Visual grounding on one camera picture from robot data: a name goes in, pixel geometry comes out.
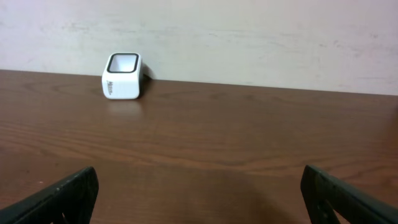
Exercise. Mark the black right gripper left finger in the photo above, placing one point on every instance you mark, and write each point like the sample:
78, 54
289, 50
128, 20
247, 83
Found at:
70, 200

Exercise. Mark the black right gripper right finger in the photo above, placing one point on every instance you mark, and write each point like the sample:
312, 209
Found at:
325, 196

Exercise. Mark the white barcode scanner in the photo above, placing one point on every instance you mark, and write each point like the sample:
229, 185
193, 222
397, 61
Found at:
122, 76

